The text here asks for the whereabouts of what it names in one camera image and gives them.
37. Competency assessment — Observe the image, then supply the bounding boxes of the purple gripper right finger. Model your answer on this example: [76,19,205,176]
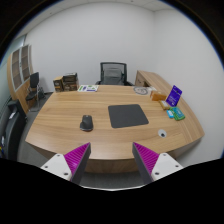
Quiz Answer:
[132,142,182,184]

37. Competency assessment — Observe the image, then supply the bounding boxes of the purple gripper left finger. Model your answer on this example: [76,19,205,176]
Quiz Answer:
[42,142,91,185]

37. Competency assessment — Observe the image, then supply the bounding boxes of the black computer mouse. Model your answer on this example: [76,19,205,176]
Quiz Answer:
[80,115,93,131]

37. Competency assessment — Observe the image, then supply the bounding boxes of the dark grey mouse pad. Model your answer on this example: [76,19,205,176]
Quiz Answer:
[108,104,149,128]

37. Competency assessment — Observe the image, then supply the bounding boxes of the blue small box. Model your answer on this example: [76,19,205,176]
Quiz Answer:
[167,110,174,118]

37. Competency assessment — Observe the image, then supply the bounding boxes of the green box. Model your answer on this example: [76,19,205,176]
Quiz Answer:
[170,107,185,120]

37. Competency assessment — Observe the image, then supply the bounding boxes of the small tan box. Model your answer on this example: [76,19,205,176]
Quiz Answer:
[159,100,170,110]

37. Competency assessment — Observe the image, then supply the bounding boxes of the wooden tissue box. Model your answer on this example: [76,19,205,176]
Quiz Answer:
[150,91,166,101]

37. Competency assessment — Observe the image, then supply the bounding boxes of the black chair at left edge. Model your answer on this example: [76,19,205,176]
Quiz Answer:
[0,100,27,161]

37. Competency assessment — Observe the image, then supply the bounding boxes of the white green paper booklet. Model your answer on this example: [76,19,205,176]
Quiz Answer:
[78,85,99,92]

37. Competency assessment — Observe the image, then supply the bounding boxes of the stacked cardboard boxes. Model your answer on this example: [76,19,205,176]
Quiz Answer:
[53,73,79,92]

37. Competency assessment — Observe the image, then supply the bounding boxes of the wooden side cabinet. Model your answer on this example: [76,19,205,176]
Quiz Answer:
[134,69,175,98]

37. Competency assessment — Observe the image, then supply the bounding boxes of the black side chair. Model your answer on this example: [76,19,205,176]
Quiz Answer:
[25,72,45,103]

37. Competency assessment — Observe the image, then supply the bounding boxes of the black mesh office chair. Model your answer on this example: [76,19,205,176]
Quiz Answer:
[96,62,132,86]

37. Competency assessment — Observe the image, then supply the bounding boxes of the wooden bookshelf cabinet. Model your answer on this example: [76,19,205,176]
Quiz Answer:
[7,45,33,113]

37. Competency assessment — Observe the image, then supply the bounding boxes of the coiled grey cable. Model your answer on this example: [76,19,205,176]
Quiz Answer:
[133,86,151,96]

